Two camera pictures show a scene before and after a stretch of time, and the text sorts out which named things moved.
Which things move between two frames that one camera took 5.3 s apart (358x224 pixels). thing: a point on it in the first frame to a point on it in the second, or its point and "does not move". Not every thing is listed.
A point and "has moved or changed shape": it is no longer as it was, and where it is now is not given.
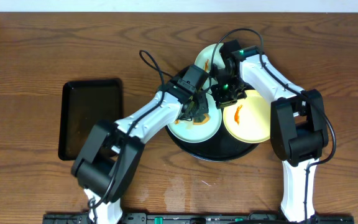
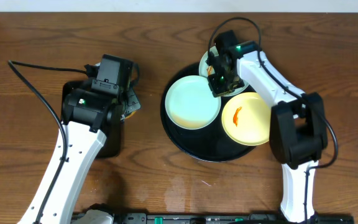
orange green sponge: x=201 y=119 has moved or changed shape
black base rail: x=197 y=218 does not move
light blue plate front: x=188 y=132 has moved or changed shape
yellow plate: x=249 y=121 does not move
